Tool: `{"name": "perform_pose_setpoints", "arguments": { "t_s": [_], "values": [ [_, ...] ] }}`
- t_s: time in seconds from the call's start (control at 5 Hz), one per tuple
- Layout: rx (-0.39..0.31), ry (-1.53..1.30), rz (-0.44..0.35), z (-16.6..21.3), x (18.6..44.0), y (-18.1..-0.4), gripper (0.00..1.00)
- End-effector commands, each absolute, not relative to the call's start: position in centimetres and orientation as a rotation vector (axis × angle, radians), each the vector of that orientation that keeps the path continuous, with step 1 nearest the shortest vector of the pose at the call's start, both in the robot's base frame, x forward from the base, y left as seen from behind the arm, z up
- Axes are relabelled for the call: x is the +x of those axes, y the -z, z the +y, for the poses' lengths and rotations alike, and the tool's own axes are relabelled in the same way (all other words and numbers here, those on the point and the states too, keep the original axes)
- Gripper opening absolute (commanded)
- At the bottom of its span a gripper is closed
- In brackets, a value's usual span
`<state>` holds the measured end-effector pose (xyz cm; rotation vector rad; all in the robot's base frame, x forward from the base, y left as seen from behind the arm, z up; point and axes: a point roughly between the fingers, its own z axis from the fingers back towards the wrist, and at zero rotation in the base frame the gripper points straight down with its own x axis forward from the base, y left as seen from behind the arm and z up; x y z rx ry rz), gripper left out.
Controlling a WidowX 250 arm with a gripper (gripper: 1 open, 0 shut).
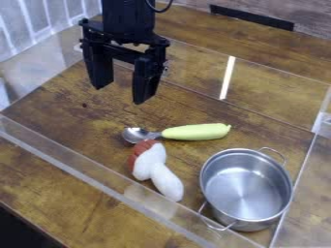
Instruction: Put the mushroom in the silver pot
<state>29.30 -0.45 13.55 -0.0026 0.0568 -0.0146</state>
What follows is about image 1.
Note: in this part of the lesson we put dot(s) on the spoon with green handle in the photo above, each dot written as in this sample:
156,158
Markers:
189,132

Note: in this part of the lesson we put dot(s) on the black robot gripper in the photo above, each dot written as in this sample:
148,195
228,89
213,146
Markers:
103,46

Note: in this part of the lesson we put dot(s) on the clear acrylic front barrier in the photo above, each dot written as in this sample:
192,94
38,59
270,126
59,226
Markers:
169,213

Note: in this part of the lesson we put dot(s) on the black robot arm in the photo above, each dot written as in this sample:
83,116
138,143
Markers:
130,16

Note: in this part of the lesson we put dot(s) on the silver pot with handles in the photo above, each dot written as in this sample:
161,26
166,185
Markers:
248,189

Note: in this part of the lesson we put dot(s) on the black wall strip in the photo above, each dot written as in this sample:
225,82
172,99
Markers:
261,19

